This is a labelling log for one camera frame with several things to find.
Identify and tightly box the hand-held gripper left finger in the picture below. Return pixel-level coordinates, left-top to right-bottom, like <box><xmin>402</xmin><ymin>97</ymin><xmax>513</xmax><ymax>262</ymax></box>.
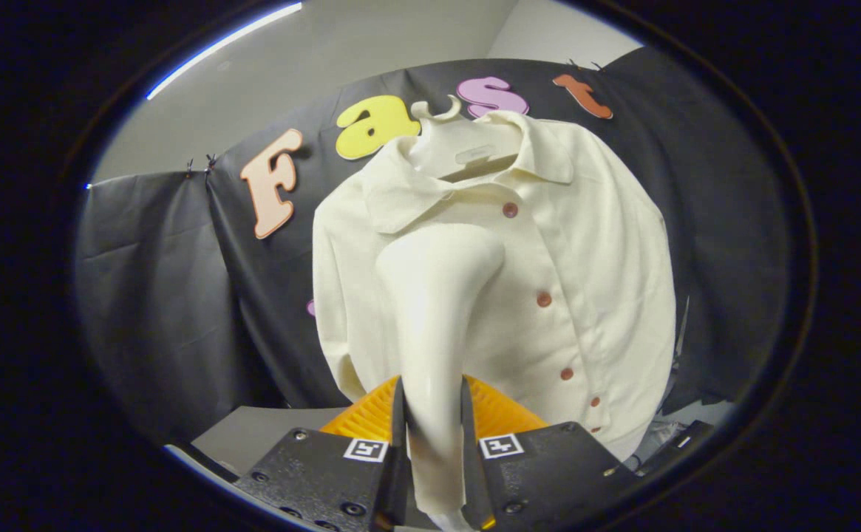
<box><xmin>232</xmin><ymin>375</ymin><xmax>410</xmax><ymax>532</ymax></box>

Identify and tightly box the cream button shirt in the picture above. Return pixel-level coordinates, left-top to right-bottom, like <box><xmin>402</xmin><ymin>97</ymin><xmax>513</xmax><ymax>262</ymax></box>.
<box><xmin>312</xmin><ymin>111</ymin><xmax>677</xmax><ymax>463</ymax></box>

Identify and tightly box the white clothes hanger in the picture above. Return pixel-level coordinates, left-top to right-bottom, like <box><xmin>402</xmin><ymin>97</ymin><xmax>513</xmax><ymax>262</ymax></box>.
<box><xmin>408</xmin><ymin>96</ymin><xmax>523</xmax><ymax>182</ymax></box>

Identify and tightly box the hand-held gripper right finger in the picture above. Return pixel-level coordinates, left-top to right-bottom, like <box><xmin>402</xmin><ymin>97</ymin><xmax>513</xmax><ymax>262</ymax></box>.
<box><xmin>461</xmin><ymin>374</ymin><xmax>642</xmax><ymax>531</ymax></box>

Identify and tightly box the black backdrop cloth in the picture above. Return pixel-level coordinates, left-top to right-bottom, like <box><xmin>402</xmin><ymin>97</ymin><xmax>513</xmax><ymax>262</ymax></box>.
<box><xmin>75</xmin><ymin>46</ymin><xmax>793</xmax><ymax>444</ymax></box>

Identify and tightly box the grey cabinet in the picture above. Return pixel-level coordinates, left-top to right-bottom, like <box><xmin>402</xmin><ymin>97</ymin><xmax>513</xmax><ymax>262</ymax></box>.
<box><xmin>166</xmin><ymin>405</ymin><xmax>348</xmax><ymax>485</ymax></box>

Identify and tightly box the black box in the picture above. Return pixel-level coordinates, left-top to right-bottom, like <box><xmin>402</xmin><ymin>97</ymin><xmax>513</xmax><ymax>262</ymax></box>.
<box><xmin>641</xmin><ymin>420</ymin><xmax>715</xmax><ymax>474</ymax></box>

